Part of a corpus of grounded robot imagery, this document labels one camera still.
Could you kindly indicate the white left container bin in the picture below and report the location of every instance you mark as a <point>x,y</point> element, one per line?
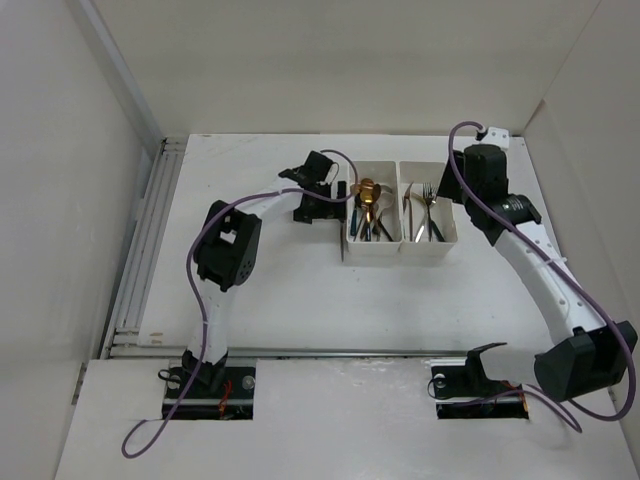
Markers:
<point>382,173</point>

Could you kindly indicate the gold spoon green handle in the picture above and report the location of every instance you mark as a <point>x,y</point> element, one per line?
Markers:
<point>367,228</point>
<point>353,229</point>

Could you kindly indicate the silver spoon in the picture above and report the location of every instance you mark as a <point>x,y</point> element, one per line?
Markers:
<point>422,230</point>

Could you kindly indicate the gold fork green handle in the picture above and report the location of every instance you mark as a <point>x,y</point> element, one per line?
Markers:
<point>437,232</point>

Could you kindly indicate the copper fork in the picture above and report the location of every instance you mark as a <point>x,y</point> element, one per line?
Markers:
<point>408,211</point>

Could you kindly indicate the silver fork black handle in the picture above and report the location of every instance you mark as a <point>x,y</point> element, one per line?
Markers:
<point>428,223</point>

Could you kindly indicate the white right container bin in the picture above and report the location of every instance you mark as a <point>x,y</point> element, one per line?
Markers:
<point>420,173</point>

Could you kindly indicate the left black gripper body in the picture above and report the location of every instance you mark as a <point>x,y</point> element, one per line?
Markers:
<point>323,210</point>

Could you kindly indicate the white container bin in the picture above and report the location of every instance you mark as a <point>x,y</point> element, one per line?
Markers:
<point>382,173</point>
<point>420,173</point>

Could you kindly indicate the white ceramic spoon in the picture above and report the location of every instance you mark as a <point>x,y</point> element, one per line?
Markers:
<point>385,201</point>

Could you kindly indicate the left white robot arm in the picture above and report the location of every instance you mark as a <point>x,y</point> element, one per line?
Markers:
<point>224,254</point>

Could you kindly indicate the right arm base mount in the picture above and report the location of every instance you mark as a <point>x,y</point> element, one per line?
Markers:
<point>462,390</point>

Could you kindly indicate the black ladle spoon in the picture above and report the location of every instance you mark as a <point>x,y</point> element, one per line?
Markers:
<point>379,228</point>

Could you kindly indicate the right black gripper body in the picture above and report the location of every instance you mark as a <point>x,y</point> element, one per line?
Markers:
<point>457,191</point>

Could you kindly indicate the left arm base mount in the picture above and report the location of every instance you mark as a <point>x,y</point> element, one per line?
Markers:
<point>224,391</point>

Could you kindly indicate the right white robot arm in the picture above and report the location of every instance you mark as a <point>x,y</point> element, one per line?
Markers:
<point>590,352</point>

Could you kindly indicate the copper round spoon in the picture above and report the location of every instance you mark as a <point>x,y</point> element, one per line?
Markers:
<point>370,192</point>

